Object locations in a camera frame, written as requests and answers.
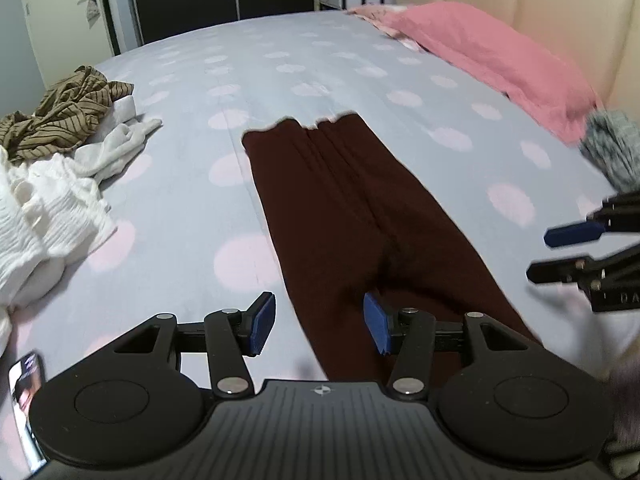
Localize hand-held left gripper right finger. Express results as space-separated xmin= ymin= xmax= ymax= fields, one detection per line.
xmin=363 ymin=292 xmax=542 ymax=404

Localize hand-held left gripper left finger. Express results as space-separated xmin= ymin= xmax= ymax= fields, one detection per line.
xmin=111 ymin=291 xmax=276 ymax=402

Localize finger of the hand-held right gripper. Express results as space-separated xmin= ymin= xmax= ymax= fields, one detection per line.
xmin=544 ymin=194 xmax=640 ymax=249
xmin=526 ymin=244 xmax=640 ymax=289

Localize dark maroon pants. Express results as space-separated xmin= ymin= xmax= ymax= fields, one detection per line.
xmin=241 ymin=112 xmax=544 ymax=382

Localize grey striped garment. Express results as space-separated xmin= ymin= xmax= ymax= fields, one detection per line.
xmin=579 ymin=109 xmax=640 ymax=194

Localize polka dot bed sheet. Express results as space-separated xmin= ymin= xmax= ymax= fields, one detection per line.
xmin=0 ymin=2 xmax=640 ymax=480

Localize white fleece garment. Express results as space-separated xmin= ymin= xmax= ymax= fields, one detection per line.
xmin=75 ymin=95 xmax=164 ymax=184

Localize beige padded headboard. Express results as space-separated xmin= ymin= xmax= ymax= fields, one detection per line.
xmin=395 ymin=0 xmax=640 ymax=112

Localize white crinkled garment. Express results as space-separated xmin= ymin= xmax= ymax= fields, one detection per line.
xmin=0 ymin=147 xmax=119 ymax=356

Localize smartphone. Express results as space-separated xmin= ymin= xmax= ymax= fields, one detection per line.
xmin=10 ymin=352 xmax=49 ymax=476

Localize brown striped garment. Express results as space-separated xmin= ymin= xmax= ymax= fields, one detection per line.
xmin=0 ymin=65 xmax=135 ymax=164

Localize pink patterned pillow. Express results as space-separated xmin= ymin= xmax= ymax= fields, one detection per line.
xmin=347 ymin=4 xmax=423 ymax=52

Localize cream door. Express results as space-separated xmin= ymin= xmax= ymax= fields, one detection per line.
xmin=17 ymin=0 xmax=117 ymax=88

